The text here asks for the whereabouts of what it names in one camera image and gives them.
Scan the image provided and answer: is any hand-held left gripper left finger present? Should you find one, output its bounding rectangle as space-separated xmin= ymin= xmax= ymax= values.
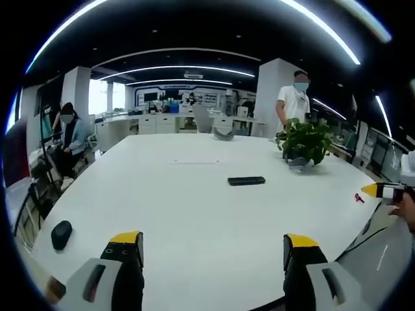
xmin=56 ymin=231 xmax=145 ymax=311

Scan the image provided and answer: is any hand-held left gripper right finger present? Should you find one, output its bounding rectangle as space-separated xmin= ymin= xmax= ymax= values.
xmin=283 ymin=233 xmax=374 ymax=311

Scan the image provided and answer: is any black remote control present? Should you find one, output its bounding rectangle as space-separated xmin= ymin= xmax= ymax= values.
xmin=227 ymin=176 xmax=267 ymax=187

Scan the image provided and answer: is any person's right hand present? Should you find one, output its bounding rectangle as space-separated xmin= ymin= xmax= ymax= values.
xmin=388 ymin=193 xmax=415 ymax=234

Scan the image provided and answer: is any black oval case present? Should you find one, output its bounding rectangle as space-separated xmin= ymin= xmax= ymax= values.
xmin=51 ymin=220 xmax=73 ymax=251

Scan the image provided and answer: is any green potted plant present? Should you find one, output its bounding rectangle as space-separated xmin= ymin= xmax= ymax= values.
xmin=275 ymin=117 xmax=335 ymax=172

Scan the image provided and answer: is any white cabinet row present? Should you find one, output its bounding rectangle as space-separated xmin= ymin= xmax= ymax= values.
xmin=95 ymin=111 xmax=257 ymax=153

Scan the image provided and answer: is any grey curved headrest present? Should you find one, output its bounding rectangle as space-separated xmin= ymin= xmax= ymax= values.
xmin=213 ymin=126 xmax=236 ymax=142

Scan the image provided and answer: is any grey office chair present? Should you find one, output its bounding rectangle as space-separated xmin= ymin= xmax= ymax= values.
xmin=191 ymin=104 xmax=215 ymax=134

